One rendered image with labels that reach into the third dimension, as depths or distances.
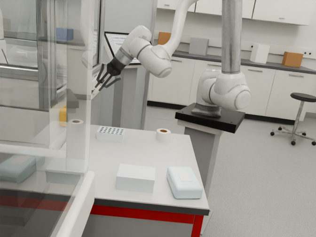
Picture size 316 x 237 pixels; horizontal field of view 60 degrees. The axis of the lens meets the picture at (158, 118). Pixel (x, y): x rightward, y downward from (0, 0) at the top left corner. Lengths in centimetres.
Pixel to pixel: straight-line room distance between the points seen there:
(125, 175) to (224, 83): 81
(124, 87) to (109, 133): 118
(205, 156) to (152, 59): 75
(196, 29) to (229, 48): 358
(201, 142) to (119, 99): 99
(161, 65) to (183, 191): 65
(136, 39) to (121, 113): 118
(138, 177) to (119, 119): 161
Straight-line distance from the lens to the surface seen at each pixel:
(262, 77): 458
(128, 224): 98
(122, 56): 144
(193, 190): 94
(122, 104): 246
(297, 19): 502
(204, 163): 180
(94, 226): 101
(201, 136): 174
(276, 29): 529
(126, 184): 94
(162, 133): 134
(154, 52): 136
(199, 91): 172
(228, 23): 150
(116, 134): 128
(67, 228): 60
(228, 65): 152
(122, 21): 315
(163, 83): 445
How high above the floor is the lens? 129
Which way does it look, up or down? 19 degrees down
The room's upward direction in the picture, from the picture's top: 7 degrees clockwise
